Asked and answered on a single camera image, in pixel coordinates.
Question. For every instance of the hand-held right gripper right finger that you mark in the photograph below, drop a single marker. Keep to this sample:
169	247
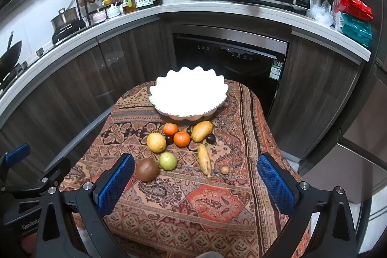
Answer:
275	182

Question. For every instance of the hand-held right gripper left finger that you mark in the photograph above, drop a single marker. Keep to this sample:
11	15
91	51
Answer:
116	185

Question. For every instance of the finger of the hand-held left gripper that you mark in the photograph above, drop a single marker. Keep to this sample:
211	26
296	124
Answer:
17	152
57	168

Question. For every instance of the brown kiwi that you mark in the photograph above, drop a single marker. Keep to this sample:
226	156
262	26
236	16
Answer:
147	170

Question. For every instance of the small brown longan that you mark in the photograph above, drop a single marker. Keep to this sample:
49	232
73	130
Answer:
224	169

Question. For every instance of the small green apple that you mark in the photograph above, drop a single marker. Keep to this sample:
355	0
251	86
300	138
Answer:
167	160

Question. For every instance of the yellow lemon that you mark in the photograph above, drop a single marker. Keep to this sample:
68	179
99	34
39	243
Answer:
156	142

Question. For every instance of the small yellow banana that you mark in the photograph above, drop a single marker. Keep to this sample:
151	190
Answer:
204	159

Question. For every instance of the orange tangerine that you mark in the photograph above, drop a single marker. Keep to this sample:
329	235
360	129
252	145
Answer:
170	129
181	139

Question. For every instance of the white scalloped plate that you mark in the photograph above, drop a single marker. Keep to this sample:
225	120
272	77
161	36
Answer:
187	94

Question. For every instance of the dark purple plum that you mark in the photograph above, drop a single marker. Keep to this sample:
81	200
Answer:
169	140
211	139

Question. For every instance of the patterned red brown tablecloth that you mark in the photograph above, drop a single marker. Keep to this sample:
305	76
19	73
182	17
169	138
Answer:
196	206

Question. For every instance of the yellow green mango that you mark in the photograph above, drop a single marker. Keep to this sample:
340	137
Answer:
202	131

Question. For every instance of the black wok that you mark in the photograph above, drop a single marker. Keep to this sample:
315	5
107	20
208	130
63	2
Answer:
10	57

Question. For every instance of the dark wood base cabinet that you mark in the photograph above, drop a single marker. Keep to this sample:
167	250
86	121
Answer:
314	88
90	70

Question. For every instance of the black built-in dishwasher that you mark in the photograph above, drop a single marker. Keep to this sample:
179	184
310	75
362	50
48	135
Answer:
229	64

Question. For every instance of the black gas stove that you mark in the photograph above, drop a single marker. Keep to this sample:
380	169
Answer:
65	34

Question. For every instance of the stainless steel pot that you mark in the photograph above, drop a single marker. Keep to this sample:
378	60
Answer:
63	19

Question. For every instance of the white condiment jar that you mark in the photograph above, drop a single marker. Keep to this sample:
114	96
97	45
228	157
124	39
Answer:
113	12
99	16

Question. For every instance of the green bag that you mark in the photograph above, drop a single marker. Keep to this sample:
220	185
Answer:
356	29

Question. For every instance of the yellow capped bottle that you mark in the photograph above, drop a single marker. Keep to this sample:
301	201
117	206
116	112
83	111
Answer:
106	1

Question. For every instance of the clear plastic bags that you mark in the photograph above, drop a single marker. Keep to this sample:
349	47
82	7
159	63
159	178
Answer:
320	13

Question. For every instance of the red bag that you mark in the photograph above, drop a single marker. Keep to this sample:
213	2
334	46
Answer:
353	7

